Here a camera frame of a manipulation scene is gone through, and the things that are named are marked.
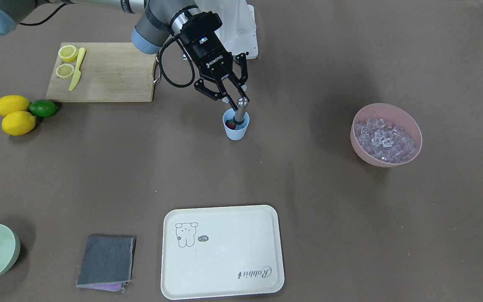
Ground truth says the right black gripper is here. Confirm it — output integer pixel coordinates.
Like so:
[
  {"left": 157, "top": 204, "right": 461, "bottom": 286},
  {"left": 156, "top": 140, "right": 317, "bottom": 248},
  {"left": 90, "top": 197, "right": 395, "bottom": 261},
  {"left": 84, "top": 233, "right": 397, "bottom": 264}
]
[{"left": 179, "top": 12, "right": 250, "bottom": 110}]

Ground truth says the steel muddler black tip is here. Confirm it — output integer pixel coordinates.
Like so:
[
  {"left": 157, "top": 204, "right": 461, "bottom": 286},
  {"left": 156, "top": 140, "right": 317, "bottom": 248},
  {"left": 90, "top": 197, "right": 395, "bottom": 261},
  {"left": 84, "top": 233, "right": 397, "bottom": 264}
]
[{"left": 233, "top": 97, "right": 249, "bottom": 126}]

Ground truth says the red strawberry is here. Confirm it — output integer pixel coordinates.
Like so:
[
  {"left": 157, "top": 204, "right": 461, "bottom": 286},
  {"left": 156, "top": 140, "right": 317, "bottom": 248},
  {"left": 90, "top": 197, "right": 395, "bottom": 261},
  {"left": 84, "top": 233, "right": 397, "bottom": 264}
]
[{"left": 225, "top": 120, "right": 236, "bottom": 130}]

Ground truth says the light blue cup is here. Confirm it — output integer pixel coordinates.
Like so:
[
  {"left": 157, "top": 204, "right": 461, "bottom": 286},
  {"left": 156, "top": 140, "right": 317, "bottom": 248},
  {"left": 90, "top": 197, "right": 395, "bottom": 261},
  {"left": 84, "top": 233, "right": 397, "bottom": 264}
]
[{"left": 223, "top": 109, "right": 250, "bottom": 140}]

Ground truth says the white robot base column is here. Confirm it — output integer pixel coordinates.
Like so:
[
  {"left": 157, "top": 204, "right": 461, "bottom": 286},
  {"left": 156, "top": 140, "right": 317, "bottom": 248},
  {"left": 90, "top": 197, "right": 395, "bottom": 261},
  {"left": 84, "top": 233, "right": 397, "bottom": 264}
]
[{"left": 171, "top": 0, "right": 258, "bottom": 62}]

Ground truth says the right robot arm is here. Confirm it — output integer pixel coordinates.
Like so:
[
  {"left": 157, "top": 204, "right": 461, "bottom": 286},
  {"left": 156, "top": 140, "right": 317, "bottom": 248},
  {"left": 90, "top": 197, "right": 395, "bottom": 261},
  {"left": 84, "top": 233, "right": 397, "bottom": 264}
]
[{"left": 0, "top": 0, "right": 250, "bottom": 111}]

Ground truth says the pink bowl of ice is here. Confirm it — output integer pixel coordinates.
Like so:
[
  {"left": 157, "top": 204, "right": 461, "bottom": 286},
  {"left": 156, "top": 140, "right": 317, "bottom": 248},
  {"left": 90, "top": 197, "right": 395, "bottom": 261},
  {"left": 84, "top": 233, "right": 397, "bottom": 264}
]
[{"left": 350, "top": 103, "right": 423, "bottom": 167}]

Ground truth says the wooden cutting board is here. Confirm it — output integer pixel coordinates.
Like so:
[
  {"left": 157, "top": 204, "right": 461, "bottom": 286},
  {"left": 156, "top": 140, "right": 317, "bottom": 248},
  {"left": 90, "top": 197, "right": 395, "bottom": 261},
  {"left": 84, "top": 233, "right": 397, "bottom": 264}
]
[{"left": 46, "top": 42, "right": 161, "bottom": 103}]

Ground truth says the yellow plastic knife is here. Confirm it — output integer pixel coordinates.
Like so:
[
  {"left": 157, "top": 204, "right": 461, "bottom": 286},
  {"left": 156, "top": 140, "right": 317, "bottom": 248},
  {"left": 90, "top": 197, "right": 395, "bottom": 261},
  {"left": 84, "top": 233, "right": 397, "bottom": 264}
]
[{"left": 68, "top": 47, "right": 86, "bottom": 91}]

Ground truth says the cream rabbit tray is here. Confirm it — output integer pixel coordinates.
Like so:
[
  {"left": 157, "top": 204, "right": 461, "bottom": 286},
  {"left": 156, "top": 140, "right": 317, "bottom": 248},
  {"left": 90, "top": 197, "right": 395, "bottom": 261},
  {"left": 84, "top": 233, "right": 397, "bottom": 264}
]
[{"left": 161, "top": 205, "right": 285, "bottom": 300}]

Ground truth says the lemon half slice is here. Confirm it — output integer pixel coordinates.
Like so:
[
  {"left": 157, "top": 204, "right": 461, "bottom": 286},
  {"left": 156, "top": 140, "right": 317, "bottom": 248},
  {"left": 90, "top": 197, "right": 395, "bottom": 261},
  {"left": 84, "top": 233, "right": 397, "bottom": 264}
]
[
  {"left": 58, "top": 44, "right": 78, "bottom": 62},
  {"left": 55, "top": 63, "right": 75, "bottom": 78}
]

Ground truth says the green lime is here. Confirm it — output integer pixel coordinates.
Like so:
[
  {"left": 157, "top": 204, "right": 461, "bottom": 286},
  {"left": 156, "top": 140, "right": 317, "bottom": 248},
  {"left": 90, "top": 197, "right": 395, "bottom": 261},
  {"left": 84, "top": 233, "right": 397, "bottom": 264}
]
[{"left": 29, "top": 99, "right": 58, "bottom": 118}]

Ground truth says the grey folded cloth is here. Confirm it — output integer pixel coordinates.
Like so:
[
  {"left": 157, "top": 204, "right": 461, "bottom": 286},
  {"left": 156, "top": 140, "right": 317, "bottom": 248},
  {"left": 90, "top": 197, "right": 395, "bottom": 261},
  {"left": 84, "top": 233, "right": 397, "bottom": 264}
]
[{"left": 75, "top": 234, "right": 136, "bottom": 292}]

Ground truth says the yellow lemon lower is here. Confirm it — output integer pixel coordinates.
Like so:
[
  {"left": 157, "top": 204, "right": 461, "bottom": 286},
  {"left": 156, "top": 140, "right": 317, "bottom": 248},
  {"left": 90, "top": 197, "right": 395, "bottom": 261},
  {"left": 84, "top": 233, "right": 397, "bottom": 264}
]
[{"left": 1, "top": 111, "right": 36, "bottom": 136}]

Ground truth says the yellow lemon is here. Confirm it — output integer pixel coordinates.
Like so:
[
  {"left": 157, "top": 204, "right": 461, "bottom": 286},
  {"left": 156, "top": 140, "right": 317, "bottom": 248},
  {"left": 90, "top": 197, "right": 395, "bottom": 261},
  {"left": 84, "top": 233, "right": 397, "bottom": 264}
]
[
  {"left": 0, "top": 94, "right": 30, "bottom": 117},
  {"left": 1, "top": 111, "right": 36, "bottom": 136}
]

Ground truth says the yellow lemon upper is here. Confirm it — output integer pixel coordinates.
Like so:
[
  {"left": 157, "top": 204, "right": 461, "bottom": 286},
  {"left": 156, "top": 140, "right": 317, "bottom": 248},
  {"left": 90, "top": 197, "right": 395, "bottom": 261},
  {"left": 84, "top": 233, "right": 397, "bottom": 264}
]
[{"left": 0, "top": 94, "right": 30, "bottom": 117}]

